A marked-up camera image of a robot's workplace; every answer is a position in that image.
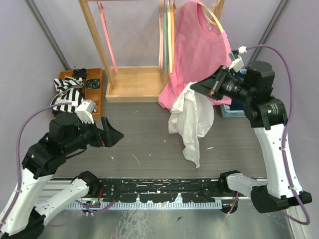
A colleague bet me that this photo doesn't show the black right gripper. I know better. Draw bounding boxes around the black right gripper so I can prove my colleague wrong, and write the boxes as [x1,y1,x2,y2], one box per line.
[189,65,253,103]

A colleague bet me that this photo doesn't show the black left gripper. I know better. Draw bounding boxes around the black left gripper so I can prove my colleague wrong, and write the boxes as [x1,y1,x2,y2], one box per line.
[64,115,125,154]

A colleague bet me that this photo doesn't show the white t shirt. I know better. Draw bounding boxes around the white t shirt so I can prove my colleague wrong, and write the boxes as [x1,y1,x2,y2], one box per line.
[168,82,214,168]

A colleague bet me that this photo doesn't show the yellow hanger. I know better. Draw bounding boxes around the yellow hanger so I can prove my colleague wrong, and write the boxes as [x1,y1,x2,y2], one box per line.
[167,1,173,73]

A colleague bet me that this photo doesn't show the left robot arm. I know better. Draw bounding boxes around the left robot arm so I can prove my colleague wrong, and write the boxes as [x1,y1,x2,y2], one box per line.
[0,113,124,239]

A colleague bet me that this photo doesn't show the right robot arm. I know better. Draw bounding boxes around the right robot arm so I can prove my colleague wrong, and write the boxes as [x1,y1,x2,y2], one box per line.
[190,61,312,213]

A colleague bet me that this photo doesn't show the pink t shirt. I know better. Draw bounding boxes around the pink t shirt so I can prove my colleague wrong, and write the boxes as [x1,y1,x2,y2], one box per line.
[158,0,231,109]

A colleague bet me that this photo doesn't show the black white striped shirt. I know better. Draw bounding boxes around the black white striped shirt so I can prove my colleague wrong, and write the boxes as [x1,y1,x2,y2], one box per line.
[51,77,84,116]

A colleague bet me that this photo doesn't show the natural wood hanger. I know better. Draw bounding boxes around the natural wood hanger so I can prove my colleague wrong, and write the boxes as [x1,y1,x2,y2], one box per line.
[198,0,225,33]

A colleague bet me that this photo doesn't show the light pink hanger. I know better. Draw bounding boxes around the light pink hanger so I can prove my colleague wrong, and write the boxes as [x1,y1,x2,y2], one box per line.
[158,0,164,71]

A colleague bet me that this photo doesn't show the green hanger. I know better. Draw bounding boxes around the green hanger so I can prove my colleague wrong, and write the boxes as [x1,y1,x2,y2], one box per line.
[163,0,167,74]

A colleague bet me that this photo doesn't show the blue plastic basket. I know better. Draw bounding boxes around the blue plastic basket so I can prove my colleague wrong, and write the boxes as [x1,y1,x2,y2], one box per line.
[219,68,250,119]

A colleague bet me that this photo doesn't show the orange wooden organizer tray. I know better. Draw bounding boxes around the orange wooden organizer tray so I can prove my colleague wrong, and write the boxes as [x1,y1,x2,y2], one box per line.
[58,68,104,118]

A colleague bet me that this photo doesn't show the wooden clothes rack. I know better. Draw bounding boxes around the wooden clothes rack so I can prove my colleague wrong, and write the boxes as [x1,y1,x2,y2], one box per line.
[78,0,226,103]

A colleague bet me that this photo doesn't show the green black rolled socks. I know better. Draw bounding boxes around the green black rolled socks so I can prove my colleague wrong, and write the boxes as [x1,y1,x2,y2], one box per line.
[85,78,100,90]

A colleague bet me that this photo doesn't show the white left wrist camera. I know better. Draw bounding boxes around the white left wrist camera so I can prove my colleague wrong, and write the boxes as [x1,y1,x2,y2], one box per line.
[75,100,96,124]

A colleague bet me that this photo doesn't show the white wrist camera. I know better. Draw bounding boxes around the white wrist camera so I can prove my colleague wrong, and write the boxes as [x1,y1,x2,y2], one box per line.
[228,46,247,72]
[75,100,96,124]

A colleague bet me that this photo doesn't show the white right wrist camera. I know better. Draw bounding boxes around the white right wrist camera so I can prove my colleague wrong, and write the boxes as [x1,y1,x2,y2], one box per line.
[228,46,247,72]

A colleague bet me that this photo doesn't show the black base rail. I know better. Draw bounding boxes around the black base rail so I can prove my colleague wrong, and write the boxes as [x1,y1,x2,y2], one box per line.
[78,177,241,215]

